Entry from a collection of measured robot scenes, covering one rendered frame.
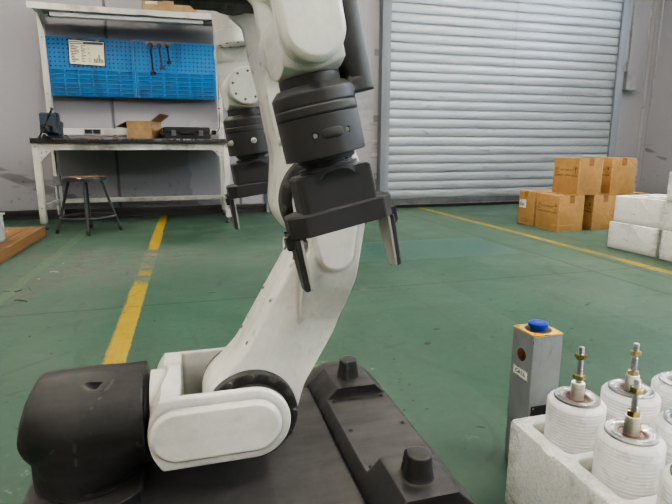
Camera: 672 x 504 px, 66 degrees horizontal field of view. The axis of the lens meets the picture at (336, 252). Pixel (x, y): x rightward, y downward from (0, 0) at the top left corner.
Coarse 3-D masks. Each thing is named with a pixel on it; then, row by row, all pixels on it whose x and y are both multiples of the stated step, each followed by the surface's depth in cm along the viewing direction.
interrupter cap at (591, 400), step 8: (560, 392) 92; (568, 392) 92; (584, 392) 92; (592, 392) 92; (560, 400) 89; (568, 400) 89; (584, 400) 90; (592, 400) 89; (600, 400) 89; (584, 408) 87
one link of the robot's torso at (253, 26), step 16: (256, 0) 66; (240, 16) 79; (256, 16) 67; (272, 16) 67; (256, 32) 81; (256, 48) 72; (256, 64) 75; (256, 80) 78; (272, 80) 71; (272, 96) 72; (272, 112) 72; (272, 128) 73; (272, 144) 77; (272, 160) 80; (272, 176) 79; (288, 176) 73; (272, 192) 79; (288, 192) 73; (272, 208) 82; (288, 208) 74; (304, 240) 75
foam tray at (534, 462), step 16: (544, 416) 98; (512, 432) 97; (528, 432) 92; (512, 448) 97; (528, 448) 92; (544, 448) 88; (512, 464) 97; (528, 464) 92; (544, 464) 88; (560, 464) 84; (576, 464) 83; (512, 480) 97; (528, 480) 93; (544, 480) 88; (560, 480) 84; (576, 480) 80; (592, 480) 79; (512, 496) 98; (528, 496) 93; (544, 496) 88; (560, 496) 84; (576, 496) 81; (592, 496) 77; (608, 496) 76; (656, 496) 76
